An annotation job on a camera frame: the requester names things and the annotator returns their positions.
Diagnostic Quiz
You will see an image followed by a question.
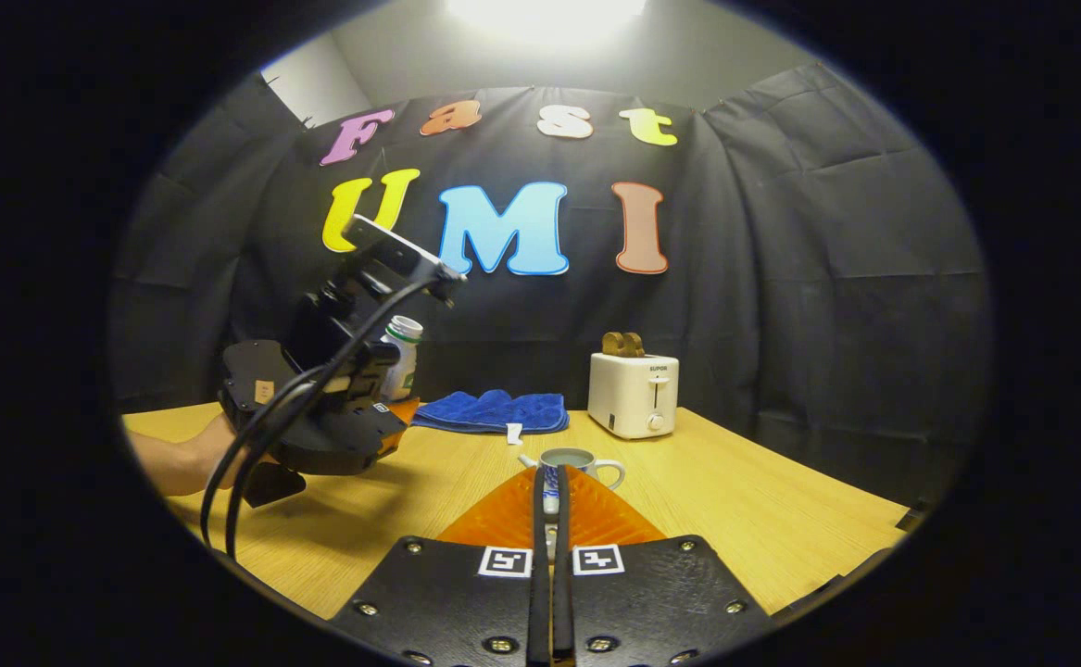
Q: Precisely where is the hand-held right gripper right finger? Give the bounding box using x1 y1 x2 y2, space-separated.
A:
554 466 774 667

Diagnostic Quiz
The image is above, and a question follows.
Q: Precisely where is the large ceiling light panel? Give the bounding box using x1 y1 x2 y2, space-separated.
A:
447 0 649 47

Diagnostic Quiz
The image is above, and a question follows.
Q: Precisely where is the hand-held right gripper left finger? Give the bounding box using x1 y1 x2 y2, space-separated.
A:
332 468 555 667

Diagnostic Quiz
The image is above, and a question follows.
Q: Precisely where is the black cable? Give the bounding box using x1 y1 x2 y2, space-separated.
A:
199 273 453 549
223 278 439 560

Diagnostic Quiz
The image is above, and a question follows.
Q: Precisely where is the white green-label water bottle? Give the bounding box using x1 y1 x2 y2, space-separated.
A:
379 316 424 402

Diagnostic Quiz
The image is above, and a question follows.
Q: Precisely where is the blue towel cloth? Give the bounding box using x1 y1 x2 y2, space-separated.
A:
410 389 571 446

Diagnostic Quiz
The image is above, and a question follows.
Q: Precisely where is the black backdrop cloth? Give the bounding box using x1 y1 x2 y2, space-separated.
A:
109 63 995 506

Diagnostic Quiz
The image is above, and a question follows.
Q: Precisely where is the white blue-patterned teacup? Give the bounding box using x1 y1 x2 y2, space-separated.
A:
517 447 627 515

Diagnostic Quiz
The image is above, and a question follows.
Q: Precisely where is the cream white toaster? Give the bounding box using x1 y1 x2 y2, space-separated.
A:
587 353 680 440

